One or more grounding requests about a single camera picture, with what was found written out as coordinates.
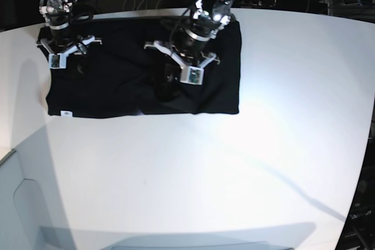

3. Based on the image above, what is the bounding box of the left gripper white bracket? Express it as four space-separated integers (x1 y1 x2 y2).
144 40 220 102

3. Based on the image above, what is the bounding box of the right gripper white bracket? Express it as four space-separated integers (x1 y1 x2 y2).
36 35 103 61

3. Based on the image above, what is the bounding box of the black T-shirt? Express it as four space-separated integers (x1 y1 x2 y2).
46 19 242 118

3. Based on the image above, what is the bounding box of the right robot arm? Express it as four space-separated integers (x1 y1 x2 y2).
37 0 102 69

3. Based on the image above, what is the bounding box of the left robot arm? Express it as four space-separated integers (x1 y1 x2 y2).
144 0 235 101

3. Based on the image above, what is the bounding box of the black equipment box with lettering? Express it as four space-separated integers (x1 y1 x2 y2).
336 158 374 249

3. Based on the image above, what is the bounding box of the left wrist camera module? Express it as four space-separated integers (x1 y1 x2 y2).
180 66 204 85

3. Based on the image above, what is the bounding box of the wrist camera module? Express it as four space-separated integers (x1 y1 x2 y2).
180 66 204 85
48 54 66 70

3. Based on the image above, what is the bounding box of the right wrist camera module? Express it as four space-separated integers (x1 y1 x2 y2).
48 54 66 70

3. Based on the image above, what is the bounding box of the black power strip red switch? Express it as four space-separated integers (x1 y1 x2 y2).
233 0 277 8

